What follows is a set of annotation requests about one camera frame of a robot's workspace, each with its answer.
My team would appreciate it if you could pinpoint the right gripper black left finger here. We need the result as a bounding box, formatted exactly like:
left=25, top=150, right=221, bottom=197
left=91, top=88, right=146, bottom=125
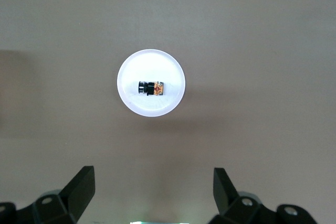
left=0, top=165, right=96, bottom=224

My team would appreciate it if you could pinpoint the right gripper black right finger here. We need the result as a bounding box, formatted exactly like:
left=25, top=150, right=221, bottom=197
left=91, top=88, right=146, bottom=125
left=209, top=167, right=320, bottom=224

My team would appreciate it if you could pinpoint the orange push-button switch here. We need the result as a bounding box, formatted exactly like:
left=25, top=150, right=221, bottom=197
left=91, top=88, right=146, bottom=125
left=137, top=80, right=165, bottom=97

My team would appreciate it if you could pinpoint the pink round plate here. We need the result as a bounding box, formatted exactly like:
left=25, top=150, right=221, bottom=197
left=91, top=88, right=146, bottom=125
left=116, top=48, right=186, bottom=118

